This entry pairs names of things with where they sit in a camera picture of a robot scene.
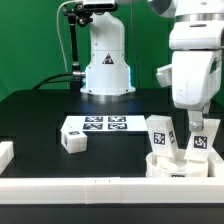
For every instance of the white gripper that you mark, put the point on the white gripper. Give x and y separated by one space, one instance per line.
196 67

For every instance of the white round stool seat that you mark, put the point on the white round stool seat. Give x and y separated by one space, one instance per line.
164 167

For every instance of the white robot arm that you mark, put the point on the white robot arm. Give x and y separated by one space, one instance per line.
106 73

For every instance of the white sheet with tags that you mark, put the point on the white sheet with tags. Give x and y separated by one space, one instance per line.
105 123

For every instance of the white left fence block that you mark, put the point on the white left fence block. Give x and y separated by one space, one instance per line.
6 154

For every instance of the white front fence rail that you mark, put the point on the white front fence rail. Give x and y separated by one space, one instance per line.
110 190

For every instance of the overhead camera bar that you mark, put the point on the overhead camera bar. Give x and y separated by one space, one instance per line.
99 4

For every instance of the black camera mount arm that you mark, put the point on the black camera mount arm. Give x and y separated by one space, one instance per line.
76 16

